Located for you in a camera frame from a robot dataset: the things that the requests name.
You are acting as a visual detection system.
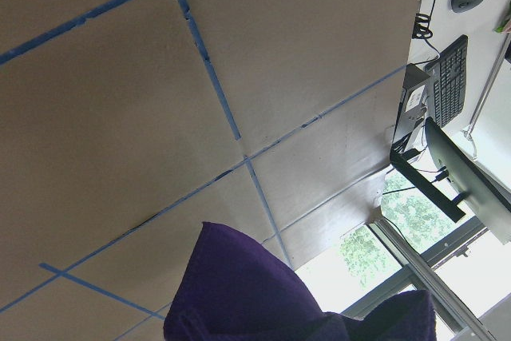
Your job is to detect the green toy object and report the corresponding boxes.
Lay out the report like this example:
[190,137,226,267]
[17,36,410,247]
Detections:
[494,14,511,34]

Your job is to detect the blue tape grid lines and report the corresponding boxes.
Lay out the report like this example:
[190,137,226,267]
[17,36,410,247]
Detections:
[1,0,418,340]

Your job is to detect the black monitor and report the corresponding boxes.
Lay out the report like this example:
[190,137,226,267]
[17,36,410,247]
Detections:
[424,117,510,244]

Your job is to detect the black mini pc box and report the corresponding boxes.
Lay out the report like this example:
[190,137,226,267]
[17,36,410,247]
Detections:
[393,64,430,146]

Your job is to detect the black keyboard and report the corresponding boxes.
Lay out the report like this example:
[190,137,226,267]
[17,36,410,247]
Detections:
[424,34,469,128]

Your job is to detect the aluminium frame post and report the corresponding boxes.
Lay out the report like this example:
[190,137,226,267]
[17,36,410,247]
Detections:
[369,217,496,340]

